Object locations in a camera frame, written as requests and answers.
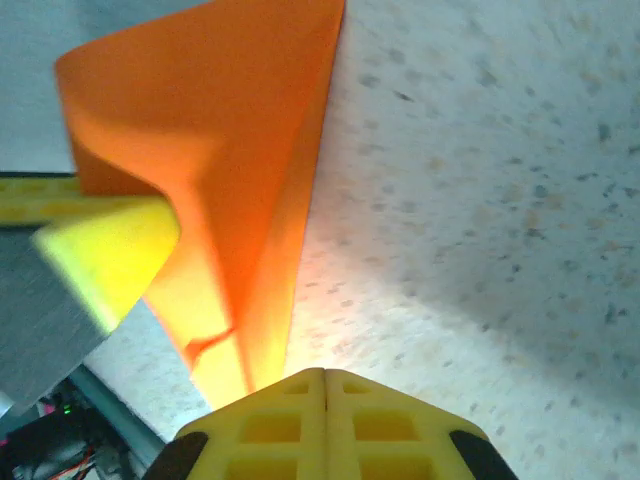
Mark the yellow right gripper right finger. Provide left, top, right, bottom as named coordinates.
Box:
left=324, top=367, right=519, bottom=480

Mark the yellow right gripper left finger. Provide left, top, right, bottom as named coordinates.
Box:
left=149, top=367, right=327, bottom=480

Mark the aluminium front rail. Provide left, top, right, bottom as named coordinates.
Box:
left=67, top=363, right=169, bottom=480

